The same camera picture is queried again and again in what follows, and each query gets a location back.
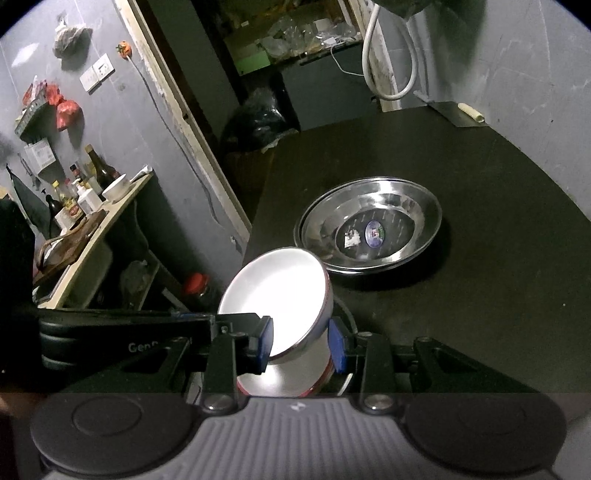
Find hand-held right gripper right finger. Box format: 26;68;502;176
327;316;522;414

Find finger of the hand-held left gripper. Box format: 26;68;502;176
171;311;271;336

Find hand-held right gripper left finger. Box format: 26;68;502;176
83;316;275;411

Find white bowl with red rim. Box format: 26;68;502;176
217;248;333;363
235;339;338;398

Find stainless steel basin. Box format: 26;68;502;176
295;178;441;278

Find shiny steel plate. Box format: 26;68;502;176
300;178;441;273

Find red-capped bottle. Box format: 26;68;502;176
182;272;220;310

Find wooden cutting board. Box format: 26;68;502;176
32;210;109;287

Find wooden counter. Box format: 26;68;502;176
32;173;155;310

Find labelled sauce jar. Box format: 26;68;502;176
54;205;86;232

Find white plastic bottle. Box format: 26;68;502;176
76;182;102;215

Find black cloth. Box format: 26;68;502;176
4;164;51;241

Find white ceramic bowl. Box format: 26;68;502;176
102;174;127;204

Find dark glass bottle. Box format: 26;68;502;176
84;144;116;192

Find black plastic bag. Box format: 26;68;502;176
221;88;301;153

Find large red plastic bag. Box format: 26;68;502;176
55;100;81;132

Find dark cabinet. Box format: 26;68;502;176
281;41;382;132

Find green box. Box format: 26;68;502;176
235;50;271;77

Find pale cylindrical stick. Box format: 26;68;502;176
457;102;485;124

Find pile of clear plastic bags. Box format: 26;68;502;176
259;14;363;58

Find grey hanging plastic bag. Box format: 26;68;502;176
53;23;90;58

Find wooden door frame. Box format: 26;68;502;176
115;0;254;241

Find black wall cable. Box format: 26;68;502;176
129;55;222;224

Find green wall rack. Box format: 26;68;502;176
14;95;51;139

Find white wall switch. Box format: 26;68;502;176
79;53;115;93

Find thin white cable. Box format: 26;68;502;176
330;44;365;75

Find white hose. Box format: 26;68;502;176
362;0;419;101

